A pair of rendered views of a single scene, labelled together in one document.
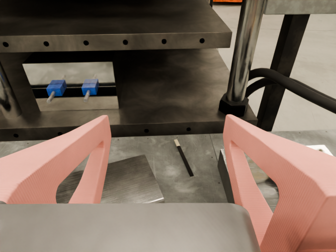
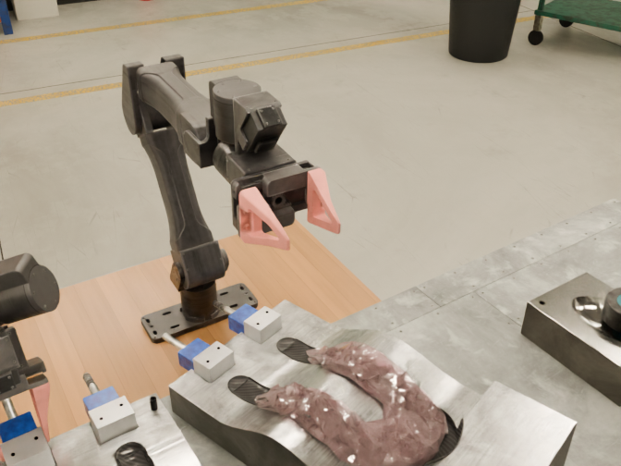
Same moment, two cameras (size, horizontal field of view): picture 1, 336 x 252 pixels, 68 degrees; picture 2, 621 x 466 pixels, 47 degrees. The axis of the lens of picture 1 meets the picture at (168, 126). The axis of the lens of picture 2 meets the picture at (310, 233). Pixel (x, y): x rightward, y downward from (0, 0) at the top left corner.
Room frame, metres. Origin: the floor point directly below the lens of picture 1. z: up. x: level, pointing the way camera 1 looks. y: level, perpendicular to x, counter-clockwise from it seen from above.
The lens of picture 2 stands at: (0.65, -0.32, 1.62)
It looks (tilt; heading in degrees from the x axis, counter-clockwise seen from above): 34 degrees down; 150
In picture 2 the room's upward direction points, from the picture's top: straight up
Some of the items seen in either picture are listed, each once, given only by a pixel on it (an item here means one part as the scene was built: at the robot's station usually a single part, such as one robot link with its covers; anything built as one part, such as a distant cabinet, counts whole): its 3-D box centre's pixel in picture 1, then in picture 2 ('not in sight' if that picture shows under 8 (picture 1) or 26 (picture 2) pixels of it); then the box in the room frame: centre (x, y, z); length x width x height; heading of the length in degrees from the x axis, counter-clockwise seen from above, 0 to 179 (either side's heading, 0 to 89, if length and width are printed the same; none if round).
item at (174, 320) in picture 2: not in sight; (199, 296); (-0.29, 0.00, 0.84); 0.20 x 0.07 x 0.08; 90
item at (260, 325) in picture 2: not in sight; (241, 318); (-0.18, 0.03, 0.85); 0.13 x 0.05 x 0.05; 21
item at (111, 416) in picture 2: not in sight; (102, 403); (-0.08, -0.23, 0.89); 0.13 x 0.05 x 0.05; 4
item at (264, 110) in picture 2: not in sight; (262, 146); (-0.01, 0.00, 1.25); 0.07 x 0.06 x 0.11; 90
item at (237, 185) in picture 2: not in sight; (263, 186); (-0.01, 0.00, 1.20); 0.10 x 0.07 x 0.07; 90
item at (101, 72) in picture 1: (88, 57); not in sight; (0.96, 0.32, 0.87); 0.50 x 0.27 x 0.17; 4
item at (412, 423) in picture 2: not in sight; (354, 396); (0.09, 0.07, 0.90); 0.26 x 0.18 x 0.08; 21
